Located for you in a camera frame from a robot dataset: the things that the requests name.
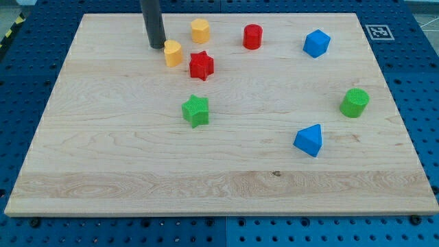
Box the red star block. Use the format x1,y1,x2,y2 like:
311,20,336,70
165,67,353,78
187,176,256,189
189,51,214,81

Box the yellow black hazard tape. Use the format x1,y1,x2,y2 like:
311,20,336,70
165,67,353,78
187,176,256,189
1,12,26,48

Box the light wooden board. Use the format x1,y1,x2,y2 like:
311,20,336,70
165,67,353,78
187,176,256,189
5,13,438,217

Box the yellow hexagon block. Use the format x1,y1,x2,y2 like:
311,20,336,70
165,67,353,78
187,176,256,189
191,19,211,44

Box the green cylinder block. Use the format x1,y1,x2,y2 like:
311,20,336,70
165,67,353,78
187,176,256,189
340,88,370,118

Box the green star block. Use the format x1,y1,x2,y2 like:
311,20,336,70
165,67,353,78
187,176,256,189
182,95,209,128

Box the yellow heart block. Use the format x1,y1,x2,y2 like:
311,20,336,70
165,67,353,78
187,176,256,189
164,40,183,67

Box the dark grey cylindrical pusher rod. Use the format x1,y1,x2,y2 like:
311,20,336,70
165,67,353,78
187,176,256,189
139,0,166,49

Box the blue cube block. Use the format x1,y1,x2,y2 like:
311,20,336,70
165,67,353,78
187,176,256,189
302,30,331,58

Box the red cylinder block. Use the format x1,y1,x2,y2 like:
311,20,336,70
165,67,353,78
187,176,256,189
243,24,263,50

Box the white fiducial marker tag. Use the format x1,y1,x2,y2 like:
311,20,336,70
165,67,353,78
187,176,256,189
365,24,394,40

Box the blue triangular prism block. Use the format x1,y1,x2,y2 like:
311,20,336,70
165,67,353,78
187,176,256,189
293,124,323,157

